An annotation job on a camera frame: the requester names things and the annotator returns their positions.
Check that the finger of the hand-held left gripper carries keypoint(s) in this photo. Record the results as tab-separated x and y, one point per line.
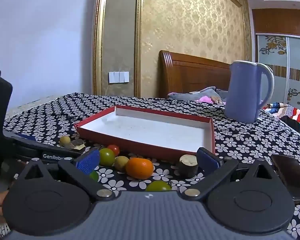
53	155
27	138

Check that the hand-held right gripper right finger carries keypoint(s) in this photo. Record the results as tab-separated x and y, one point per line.
208	159

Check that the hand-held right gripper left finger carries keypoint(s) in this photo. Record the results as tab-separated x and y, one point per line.
87	161

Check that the green cucumber piece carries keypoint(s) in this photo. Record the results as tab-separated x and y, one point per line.
94	176

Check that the small yellow-green fruit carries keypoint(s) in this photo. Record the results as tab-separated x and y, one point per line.
65	140

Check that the dark sugarcane piece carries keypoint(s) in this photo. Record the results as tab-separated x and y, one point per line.
76	145
187	166

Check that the brown longan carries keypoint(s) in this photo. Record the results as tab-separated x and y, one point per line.
121	163

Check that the orange tangerine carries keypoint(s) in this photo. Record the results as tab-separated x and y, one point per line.
139	168

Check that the green tomato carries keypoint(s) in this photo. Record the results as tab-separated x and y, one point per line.
158	186
107	157

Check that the red cardboard box tray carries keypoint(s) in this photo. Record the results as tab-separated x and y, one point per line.
152	130

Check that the red cherry tomato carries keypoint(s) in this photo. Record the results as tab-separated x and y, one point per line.
114	149

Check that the black floral tablecloth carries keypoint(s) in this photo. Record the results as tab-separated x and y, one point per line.
240	140

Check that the pink cloth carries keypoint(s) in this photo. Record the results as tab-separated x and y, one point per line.
204	99

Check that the grey and pink clothes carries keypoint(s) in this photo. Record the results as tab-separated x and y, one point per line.
185	95

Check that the blue electric kettle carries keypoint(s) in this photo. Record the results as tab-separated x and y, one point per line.
242	92

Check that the dark smartphone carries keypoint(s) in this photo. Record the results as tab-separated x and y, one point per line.
290	175

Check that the wooden bed headboard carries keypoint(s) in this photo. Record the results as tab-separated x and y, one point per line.
190	77

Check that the dark cloth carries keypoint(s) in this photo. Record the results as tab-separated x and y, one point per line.
292	125

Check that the striped colourful blanket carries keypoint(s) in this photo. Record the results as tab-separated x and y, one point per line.
297	113

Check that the wardrobe with floral doors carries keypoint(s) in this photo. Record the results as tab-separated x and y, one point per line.
297	55

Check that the white wall switch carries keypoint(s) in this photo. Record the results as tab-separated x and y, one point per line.
118	77

